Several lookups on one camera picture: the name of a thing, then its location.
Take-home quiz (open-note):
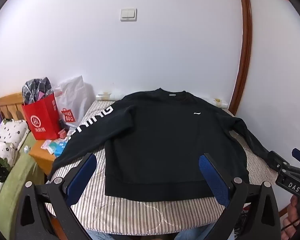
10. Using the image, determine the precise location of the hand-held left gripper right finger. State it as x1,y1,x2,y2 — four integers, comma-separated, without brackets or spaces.
199,152,283,240

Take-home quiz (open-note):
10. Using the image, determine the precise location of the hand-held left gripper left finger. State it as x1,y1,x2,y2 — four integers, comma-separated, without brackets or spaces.
15,152,98,240

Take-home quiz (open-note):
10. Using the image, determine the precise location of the black sweatshirt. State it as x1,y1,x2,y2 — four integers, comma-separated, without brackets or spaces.
51,87,274,202

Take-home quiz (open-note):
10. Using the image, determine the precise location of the person's right hand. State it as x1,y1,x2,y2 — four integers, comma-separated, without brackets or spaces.
281,195,300,240

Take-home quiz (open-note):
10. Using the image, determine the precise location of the blue white packet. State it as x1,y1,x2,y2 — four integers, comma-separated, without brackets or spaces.
52,141,68,157

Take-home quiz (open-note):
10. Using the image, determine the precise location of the wooden nightstand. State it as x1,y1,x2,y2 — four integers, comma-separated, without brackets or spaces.
29,127,70,177

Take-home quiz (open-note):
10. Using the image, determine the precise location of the green blanket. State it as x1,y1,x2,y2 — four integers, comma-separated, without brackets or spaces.
0,130,48,230

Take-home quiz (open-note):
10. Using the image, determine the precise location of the striped mattress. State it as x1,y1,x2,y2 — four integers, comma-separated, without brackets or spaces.
44,99,283,235

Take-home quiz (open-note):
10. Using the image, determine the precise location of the red paper bag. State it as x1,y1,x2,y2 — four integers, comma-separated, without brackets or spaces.
21,92,63,140

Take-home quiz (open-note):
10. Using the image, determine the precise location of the white plastic bag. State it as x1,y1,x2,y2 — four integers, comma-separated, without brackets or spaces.
54,75,95,130

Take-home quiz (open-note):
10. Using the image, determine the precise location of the floral white pillow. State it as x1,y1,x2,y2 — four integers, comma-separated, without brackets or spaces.
0,119,30,215

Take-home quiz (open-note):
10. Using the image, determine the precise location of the wooden headboard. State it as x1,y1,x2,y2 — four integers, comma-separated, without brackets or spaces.
0,92,25,123

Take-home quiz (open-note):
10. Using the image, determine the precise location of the plaid grey clothing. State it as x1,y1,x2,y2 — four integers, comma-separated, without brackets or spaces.
22,77,53,105

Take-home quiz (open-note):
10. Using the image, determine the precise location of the thin black cable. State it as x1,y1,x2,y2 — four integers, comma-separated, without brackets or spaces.
282,219,300,230

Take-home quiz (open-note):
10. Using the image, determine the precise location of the dark cable bundle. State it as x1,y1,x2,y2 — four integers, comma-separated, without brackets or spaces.
235,204,249,240

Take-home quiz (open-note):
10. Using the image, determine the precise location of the brown wooden door frame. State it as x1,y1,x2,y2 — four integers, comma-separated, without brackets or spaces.
227,0,253,115

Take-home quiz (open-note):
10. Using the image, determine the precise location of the white light switch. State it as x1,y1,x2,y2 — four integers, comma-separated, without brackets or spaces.
120,7,137,22

